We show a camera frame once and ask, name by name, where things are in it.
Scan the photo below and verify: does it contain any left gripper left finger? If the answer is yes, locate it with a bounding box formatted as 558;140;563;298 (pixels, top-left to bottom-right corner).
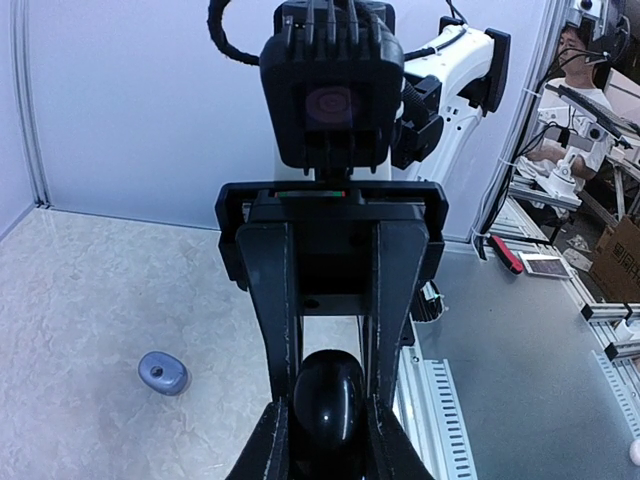
227;398;291;480

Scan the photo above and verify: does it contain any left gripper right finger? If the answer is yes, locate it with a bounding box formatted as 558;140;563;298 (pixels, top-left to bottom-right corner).
364;395;434;480

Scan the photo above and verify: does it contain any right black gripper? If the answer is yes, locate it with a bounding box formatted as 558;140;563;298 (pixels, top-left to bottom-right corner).
215;181;448;400

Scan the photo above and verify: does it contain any black round charging case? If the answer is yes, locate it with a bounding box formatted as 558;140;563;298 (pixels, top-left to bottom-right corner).
290;349;365;479

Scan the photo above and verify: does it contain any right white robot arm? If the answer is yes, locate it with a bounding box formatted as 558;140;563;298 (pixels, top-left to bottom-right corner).
208;1;511;403

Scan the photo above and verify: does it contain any grey oval earbud case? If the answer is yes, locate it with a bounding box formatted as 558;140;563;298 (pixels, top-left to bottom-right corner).
137;351;191;396

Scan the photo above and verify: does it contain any red black tool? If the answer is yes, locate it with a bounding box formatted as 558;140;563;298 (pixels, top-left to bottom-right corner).
487;235;524;275

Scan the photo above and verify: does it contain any smartphone on bench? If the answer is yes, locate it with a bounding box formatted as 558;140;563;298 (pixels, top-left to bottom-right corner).
518;252;571;279

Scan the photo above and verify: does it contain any seated person white shirt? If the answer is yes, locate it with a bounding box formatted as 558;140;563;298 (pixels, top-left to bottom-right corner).
517;24;616;181

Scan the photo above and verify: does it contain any cardboard box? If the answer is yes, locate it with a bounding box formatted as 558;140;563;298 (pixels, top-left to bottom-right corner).
589;215;639;303

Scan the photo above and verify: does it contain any white slotted cable duct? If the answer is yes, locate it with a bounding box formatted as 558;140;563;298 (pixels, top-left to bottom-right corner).
397;344;489;480

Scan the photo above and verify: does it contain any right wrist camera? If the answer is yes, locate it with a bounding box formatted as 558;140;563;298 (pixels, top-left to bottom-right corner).
259;1;404;177

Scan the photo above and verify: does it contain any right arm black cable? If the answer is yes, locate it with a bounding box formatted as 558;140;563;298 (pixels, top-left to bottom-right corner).
207;0;264;66

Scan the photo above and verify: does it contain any right aluminium frame post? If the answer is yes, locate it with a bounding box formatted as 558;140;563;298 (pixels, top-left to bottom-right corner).
471;1;570;261

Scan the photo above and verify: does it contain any aluminium frame post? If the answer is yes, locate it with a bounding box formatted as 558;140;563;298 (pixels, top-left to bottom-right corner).
471;1;570;261
9;0;52;208

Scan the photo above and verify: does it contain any left aluminium frame post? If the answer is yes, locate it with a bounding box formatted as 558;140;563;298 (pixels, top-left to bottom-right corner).
9;0;52;208

